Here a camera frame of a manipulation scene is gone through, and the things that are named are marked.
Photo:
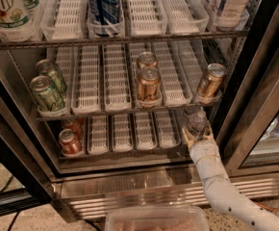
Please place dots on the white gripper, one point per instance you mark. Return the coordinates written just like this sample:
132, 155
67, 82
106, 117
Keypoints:
204, 150

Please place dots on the clear water bottle front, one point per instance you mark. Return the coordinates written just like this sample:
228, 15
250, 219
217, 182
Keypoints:
196, 124

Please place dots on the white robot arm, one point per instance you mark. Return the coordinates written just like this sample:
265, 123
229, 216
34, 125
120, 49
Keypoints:
221, 194

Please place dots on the right fridge glass door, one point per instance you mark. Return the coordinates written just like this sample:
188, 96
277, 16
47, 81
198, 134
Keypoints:
262, 108

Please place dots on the steel fridge base grille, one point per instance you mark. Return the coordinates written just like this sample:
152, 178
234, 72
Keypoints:
90, 187

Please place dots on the white labelled bottle right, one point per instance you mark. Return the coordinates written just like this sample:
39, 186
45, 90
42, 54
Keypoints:
228, 13

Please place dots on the blue Pepsi bottle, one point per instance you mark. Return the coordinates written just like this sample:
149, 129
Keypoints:
105, 17

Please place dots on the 7UP bottle front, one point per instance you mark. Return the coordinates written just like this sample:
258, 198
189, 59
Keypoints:
13, 14

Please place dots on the gold soda can right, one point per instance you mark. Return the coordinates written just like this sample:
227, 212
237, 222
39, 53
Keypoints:
211, 80

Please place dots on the gold soda can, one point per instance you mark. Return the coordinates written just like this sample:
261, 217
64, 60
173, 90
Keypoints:
148, 84
147, 59
211, 80

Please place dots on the gold soda can front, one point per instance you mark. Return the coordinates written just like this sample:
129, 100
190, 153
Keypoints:
148, 84

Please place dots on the gold soda can rear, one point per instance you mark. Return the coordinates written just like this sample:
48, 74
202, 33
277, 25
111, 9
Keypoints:
147, 59

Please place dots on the clear plastic food container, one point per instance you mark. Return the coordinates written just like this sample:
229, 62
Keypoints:
157, 218

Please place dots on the red soda can rear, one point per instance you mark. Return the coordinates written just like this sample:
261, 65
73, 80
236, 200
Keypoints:
73, 124

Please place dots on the red soda can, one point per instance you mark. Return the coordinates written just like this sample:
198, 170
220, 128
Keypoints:
70, 142
73, 124

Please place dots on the red soda can front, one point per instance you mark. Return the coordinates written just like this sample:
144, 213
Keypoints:
70, 142

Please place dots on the green soda can front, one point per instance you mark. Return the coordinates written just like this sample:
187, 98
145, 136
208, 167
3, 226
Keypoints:
46, 94

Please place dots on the green soda can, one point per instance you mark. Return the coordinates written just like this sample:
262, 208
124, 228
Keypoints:
51, 69
46, 94

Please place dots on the green soda can rear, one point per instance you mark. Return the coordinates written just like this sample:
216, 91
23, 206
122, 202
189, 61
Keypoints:
51, 69

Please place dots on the middle wire fridge shelf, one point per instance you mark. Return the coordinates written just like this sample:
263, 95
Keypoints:
139, 109

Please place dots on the wire fridge shelf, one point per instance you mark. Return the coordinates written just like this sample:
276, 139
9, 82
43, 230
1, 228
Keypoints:
139, 109
123, 40

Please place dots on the top wire fridge shelf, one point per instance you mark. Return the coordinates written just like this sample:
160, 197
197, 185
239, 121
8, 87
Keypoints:
123, 40

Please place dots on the left fridge door frame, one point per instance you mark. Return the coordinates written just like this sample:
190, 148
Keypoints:
15, 156

